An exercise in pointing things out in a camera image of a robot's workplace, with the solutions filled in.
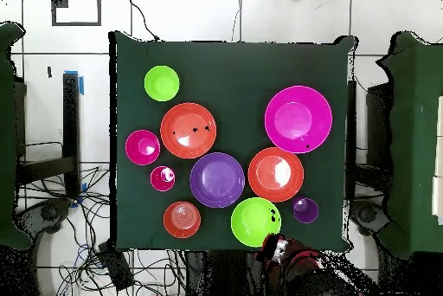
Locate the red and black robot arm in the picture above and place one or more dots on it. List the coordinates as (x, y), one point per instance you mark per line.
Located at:
(304, 258)

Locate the purple bowl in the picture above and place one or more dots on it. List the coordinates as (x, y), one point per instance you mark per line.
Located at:
(217, 180)

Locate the large orange bowl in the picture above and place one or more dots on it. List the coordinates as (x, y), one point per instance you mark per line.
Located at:
(188, 119)
(266, 175)

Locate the dark green tablecloth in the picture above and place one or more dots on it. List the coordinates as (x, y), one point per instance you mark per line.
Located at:
(225, 78)

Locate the red cup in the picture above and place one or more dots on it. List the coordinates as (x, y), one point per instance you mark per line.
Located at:
(160, 181)

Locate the large green bowl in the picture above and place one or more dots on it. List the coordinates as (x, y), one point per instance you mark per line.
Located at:
(252, 222)

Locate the large pink bowl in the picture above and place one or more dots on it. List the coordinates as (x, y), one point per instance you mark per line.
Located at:
(298, 119)

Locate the small orange bowl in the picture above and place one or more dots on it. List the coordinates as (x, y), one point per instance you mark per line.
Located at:
(182, 220)

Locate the small red bowl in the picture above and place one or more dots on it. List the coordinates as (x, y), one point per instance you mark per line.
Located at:
(138, 149)

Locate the small green bowl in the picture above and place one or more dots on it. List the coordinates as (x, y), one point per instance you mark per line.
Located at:
(161, 83)

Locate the purple cup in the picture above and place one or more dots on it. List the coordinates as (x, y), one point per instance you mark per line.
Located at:
(306, 212)

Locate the black metal stand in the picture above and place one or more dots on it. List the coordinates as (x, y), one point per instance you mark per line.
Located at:
(71, 119)
(351, 119)

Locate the blue tape strip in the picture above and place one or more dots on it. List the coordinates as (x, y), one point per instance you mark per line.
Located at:
(81, 85)
(84, 187)

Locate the black power box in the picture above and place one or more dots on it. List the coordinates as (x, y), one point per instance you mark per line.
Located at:
(116, 268)

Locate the black tape square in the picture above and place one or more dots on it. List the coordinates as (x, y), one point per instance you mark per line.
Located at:
(76, 24)

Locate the green cloth covered table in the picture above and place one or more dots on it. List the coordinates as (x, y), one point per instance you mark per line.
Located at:
(8, 136)
(415, 136)

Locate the gray pedestal leg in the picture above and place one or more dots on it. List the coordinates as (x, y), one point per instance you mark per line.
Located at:
(45, 213)
(367, 213)

